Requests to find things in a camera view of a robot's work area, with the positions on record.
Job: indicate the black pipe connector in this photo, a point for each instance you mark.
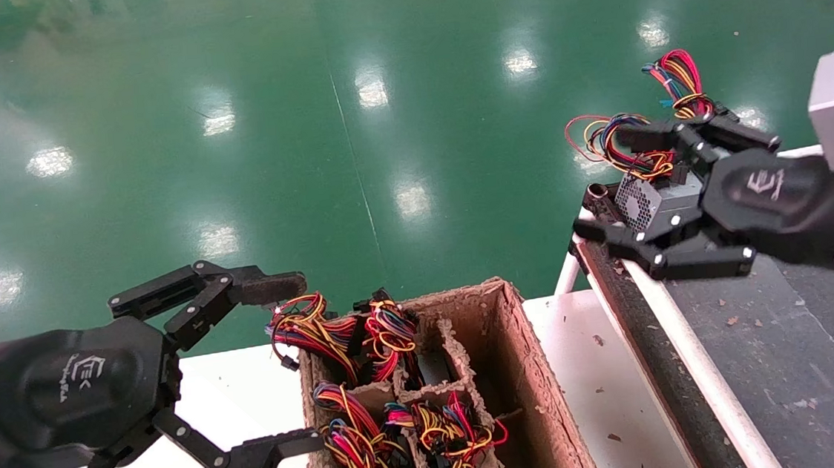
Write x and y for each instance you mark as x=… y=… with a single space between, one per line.
x=596 y=196

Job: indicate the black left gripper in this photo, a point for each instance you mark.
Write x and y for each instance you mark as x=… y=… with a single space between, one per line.
x=80 y=394

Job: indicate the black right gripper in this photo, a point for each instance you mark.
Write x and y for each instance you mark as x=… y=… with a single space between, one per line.
x=779 y=205

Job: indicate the dark conveyor belt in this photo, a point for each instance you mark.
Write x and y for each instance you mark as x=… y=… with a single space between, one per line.
x=807 y=367

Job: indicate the white frame pipe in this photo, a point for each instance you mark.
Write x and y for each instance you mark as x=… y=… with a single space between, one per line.
x=567 y=274
x=695 y=368
x=801 y=152

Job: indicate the brown pulp cardboard divider box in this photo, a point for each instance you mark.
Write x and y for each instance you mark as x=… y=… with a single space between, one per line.
x=532 y=374

